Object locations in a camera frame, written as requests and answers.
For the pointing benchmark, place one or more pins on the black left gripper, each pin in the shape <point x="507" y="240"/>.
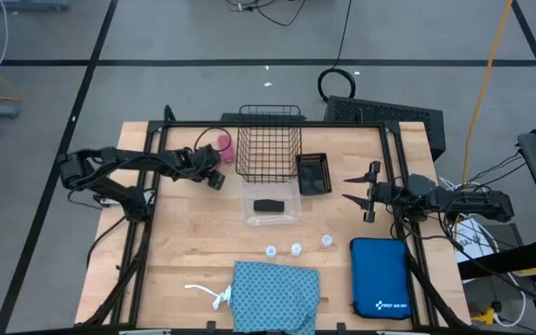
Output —
<point x="196" y="162"/>

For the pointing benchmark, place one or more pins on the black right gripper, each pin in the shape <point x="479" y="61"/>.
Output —
<point x="382" y="195"/>

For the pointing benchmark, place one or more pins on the pink cup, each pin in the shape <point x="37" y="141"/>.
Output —
<point x="226" y="148"/>

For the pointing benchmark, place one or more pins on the black bandage roll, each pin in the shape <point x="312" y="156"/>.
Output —
<point x="269" y="206"/>

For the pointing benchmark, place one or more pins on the blue patterned cloth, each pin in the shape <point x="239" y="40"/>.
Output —
<point x="272" y="298"/>

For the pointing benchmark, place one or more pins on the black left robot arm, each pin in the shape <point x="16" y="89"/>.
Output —
<point x="110" y="160"/>

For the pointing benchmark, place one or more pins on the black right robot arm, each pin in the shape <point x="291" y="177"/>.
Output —
<point x="473" y="202"/>

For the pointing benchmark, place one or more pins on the small black plastic basket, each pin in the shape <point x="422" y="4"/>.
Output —
<point x="313" y="174"/>

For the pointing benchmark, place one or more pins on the clear plastic bin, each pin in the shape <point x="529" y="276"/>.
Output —
<point x="249" y="218"/>

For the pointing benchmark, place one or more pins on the white bottle cap middle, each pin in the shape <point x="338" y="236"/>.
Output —
<point x="296" y="249"/>

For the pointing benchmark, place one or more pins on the white bottle cap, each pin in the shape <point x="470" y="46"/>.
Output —
<point x="271" y="251"/>
<point x="296" y="249"/>

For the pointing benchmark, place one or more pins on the blue first aid pouch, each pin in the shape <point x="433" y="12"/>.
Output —
<point x="379" y="279"/>

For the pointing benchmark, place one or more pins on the white bottle cap left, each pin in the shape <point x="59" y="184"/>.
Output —
<point x="271" y="251"/>

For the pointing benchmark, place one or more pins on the white paper bag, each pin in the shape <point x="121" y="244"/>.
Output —
<point x="475" y="237"/>

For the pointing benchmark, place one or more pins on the yellow power plug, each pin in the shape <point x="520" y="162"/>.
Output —
<point x="484" y="316"/>

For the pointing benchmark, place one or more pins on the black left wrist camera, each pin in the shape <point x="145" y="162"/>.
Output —
<point x="217" y="180"/>

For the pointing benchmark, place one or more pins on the black metal table frame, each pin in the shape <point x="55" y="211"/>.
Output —
<point x="272" y="124"/>

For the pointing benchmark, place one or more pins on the silver aluminium bracket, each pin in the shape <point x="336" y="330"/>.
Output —
<point x="396" y="332"/>
<point x="144" y="332"/>

